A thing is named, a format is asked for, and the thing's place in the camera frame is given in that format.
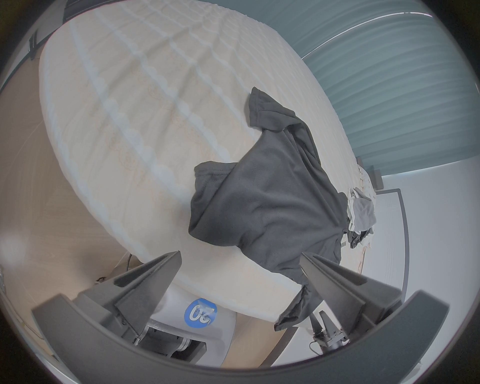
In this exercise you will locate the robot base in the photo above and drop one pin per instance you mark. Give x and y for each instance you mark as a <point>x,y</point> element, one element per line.
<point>212,337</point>

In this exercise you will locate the bed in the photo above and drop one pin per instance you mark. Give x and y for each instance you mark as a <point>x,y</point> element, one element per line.
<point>150,112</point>

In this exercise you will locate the grey bedside table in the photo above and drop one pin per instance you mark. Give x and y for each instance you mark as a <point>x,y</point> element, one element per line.
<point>376,179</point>

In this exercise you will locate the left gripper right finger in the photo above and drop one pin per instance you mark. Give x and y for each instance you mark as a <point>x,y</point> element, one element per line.
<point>337,288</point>

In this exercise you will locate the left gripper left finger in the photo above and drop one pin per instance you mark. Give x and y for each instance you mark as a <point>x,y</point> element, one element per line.
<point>142,292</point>

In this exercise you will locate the white printed pillow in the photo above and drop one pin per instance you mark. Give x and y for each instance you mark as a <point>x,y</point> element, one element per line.
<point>366,182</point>

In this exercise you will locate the pile of clothes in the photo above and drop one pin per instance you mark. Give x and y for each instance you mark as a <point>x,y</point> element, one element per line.
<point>362,215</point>

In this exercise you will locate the black T-shirt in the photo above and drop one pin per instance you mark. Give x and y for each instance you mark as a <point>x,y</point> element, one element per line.
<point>270,195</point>

